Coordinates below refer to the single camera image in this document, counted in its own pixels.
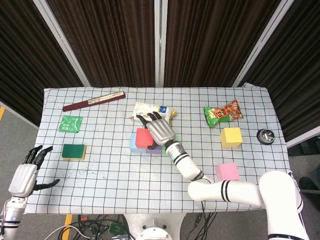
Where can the green sachet packet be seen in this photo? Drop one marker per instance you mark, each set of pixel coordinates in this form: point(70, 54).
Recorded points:
point(70, 124)

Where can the dark red folded fan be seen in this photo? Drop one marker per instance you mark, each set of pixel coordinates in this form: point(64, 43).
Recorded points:
point(93, 101)

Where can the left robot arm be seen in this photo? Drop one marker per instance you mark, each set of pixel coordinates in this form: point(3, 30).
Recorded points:
point(12, 215)

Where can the pink foam cube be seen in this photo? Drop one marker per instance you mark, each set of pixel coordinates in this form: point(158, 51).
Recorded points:
point(227, 171)

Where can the yellow foam cube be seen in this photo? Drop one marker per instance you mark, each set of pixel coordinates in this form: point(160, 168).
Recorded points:
point(231, 137)

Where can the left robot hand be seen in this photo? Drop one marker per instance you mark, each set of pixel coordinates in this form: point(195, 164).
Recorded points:
point(22, 180)

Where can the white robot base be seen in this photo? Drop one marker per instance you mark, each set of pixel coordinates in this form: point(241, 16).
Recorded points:
point(155, 225)

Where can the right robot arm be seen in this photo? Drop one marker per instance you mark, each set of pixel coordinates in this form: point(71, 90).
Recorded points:
point(240, 192)

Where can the white biscuit package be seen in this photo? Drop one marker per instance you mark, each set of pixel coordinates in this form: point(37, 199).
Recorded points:
point(145, 108)

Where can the grey partition base rail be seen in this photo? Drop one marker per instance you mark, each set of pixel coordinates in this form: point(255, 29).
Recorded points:
point(302, 139)
point(17, 113)

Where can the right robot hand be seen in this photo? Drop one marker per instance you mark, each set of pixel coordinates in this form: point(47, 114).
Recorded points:
point(161, 131)

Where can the purple foam cube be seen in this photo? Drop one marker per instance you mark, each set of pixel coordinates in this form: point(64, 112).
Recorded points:
point(153, 150)

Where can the red foam cube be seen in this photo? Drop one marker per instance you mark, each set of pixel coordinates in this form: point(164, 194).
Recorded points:
point(143, 137)

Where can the green orange snack bag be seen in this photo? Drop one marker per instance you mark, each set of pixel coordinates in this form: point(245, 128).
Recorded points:
point(222, 113)

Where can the white checkered tablecloth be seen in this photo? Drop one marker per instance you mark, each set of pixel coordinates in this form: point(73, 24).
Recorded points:
point(112, 182)

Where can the green foam cube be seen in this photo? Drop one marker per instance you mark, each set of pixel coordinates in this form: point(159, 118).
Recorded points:
point(163, 151)

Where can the grey partition post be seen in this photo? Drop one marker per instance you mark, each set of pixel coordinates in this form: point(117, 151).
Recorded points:
point(62, 47)
point(160, 42)
point(262, 42)

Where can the green yellow sponge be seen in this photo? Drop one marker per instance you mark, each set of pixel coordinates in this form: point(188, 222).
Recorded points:
point(73, 151)

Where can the green circuit board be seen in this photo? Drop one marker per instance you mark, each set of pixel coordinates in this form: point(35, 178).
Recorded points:
point(116, 228)

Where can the black round metal cap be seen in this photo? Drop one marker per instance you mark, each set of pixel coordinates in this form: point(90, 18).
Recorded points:
point(265, 136)

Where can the light blue foam cube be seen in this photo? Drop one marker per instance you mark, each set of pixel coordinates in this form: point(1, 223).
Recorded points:
point(133, 146)

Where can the dark brown partition panel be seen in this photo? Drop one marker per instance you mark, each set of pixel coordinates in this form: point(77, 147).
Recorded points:
point(207, 42)
point(25, 62)
point(300, 75)
point(107, 42)

